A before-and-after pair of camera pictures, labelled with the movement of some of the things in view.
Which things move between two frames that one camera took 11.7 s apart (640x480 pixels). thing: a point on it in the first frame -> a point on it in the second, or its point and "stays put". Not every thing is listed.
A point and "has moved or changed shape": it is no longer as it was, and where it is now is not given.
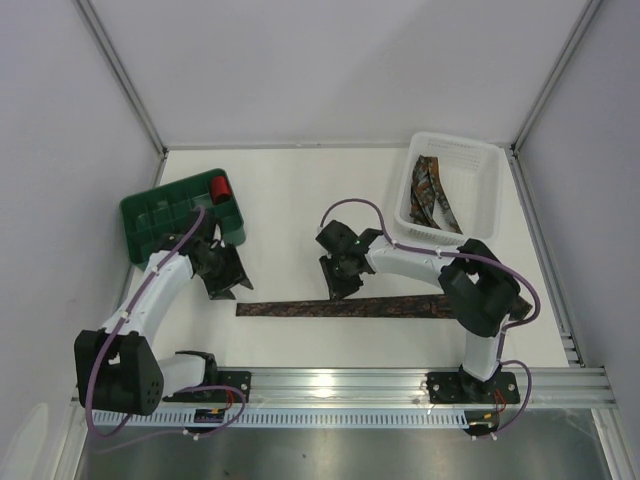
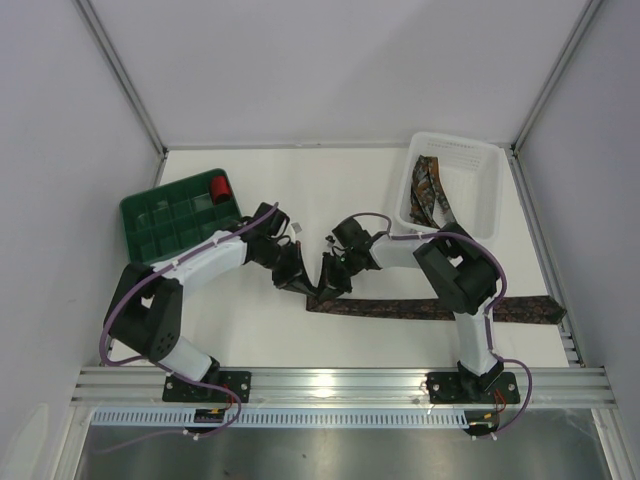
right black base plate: (460, 388) stays put
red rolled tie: (220, 188) stays put
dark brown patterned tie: (419, 307) has moved or changed shape
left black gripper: (223, 270) -> (289, 268)
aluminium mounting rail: (402, 387) stays put
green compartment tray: (150, 215) stays put
